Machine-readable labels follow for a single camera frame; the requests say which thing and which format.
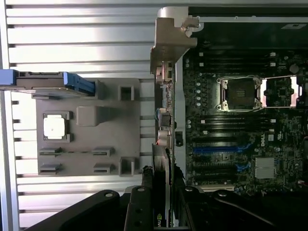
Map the grey plastic parts rack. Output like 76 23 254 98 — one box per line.
31 78 156 178

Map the blue expansion slot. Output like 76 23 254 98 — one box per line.
193 145 249 155

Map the green motherboard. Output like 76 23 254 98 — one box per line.
182 45 308 193

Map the CPU socket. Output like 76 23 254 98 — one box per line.
216 75 263 113

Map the hard disk in blue caddy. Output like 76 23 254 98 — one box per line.
0 68 96 97

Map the open grey PC case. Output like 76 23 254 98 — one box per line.
157 6 308 193

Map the silver CPU chip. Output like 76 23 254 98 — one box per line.
43 115 66 140

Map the white expansion slot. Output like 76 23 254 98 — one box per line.
196 183 236 191

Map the silver finned heatsink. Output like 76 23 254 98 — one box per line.
254 157 277 179

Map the steel socket cover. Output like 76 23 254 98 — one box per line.
261 74 304 108

